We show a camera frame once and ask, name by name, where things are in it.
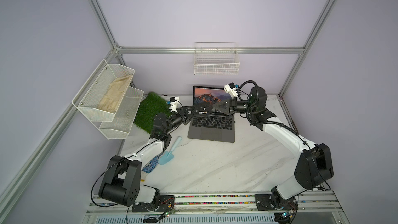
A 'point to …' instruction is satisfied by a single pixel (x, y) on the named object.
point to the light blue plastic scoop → (167, 156)
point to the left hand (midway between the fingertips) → (198, 109)
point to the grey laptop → (214, 126)
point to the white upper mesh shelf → (101, 95)
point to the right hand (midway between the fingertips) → (214, 109)
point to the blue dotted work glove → (148, 167)
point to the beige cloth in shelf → (114, 96)
